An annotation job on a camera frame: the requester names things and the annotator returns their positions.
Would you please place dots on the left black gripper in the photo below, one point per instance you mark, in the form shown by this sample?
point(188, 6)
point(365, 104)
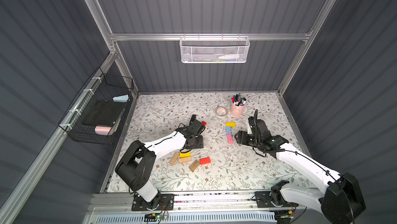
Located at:
point(196, 125)

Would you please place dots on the pink block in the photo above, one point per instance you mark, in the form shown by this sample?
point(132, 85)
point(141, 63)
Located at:
point(230, 139)

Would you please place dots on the light blue block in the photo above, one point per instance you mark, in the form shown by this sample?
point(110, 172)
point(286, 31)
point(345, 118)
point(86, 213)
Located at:
point(228, 130)

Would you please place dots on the yellow block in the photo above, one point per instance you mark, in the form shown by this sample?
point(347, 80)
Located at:
point(183, 155)
point(231, 124)

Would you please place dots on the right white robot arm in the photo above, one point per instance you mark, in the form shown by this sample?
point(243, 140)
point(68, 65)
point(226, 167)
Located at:
point(337, 196)

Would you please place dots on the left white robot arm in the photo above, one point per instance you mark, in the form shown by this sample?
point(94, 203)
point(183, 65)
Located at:
point(137, 163)

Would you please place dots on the black stapler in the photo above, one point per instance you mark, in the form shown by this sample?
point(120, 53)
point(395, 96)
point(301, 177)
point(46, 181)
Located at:
point(192, 120)

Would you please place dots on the pink pen cup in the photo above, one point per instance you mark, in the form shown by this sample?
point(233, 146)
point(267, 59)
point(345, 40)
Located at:
point(236, 110)

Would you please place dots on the wooden block middle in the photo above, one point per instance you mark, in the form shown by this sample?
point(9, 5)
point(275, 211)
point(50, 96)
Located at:
point(184, 160)

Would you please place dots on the wooden block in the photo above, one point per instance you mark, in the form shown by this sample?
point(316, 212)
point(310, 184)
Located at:
point(194, 165)
point(174, 158)
point(184, 160)

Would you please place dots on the red block lower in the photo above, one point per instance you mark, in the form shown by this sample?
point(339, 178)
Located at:
point(204, 161)

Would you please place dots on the wooden block left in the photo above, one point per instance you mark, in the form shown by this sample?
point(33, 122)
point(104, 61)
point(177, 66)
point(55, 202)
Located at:
point(174, 158)

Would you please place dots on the wooden block right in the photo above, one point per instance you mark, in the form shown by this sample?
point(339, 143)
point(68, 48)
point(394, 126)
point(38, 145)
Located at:
point(194, 165)

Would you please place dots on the small glass dish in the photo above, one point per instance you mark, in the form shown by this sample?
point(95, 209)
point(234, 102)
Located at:
point(221, 111)

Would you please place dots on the light blue box in basket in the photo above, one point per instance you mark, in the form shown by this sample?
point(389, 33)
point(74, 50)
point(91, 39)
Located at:
point(121, 99)

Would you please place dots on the white bottle in basket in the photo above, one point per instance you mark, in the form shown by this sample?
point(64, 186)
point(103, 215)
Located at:
point(229, 57)

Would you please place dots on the black notebook in basket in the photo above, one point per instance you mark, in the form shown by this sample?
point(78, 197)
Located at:
point(103, 113)

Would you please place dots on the pink eraser in basket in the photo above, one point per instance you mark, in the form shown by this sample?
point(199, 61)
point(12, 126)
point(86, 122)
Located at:
point(102, 130)

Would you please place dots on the white wire mesh basket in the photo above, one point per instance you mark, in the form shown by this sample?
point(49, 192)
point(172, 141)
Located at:
point(207, 49)

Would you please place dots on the black wire wall basket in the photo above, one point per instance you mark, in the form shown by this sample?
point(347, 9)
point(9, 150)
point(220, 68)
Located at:
point(101, 87)

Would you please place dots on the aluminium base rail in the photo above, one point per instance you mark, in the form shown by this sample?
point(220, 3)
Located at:
point(200, 207)

